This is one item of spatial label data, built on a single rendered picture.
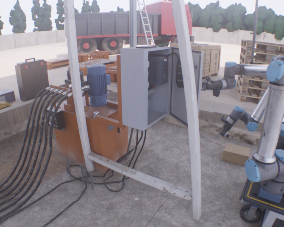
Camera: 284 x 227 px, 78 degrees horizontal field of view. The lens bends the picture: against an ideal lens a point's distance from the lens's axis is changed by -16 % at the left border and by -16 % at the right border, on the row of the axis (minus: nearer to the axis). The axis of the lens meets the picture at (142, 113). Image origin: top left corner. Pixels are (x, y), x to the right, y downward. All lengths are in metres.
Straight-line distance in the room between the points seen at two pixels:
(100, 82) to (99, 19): 7.85
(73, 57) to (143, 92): 0.65
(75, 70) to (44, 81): 2.07
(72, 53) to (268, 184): 1.74
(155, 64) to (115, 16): 8.47
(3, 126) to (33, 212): 1.72
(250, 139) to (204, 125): 0.69
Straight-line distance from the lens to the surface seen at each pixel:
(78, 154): 2.32
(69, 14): 1.69
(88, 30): 9.69
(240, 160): 2.44
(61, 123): 2.21
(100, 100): 2.21
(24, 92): 3.62
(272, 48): 3.47
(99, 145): 2.00
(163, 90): 1.82
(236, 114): 1.85
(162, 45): 1.68
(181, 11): 1.13
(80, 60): 7.67
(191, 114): 1.20
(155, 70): 1.66
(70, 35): 1.69
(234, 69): 1.65
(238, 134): 2.93
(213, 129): 2.97
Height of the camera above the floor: 1.36
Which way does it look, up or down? 22 degrees down
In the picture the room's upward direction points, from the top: straight up
